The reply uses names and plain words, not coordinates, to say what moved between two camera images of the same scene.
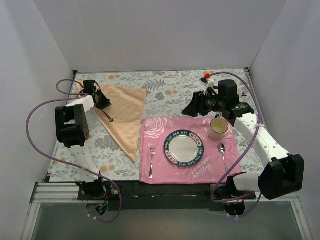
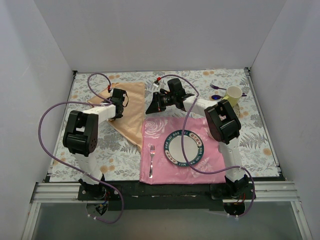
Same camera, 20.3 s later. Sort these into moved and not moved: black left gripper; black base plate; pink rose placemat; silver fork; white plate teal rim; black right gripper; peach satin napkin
Moved: black left gripper; peach satin napkin; black right gripper
Not moved: silver fork; black base plate; white plate teal rim; pink rose placemat
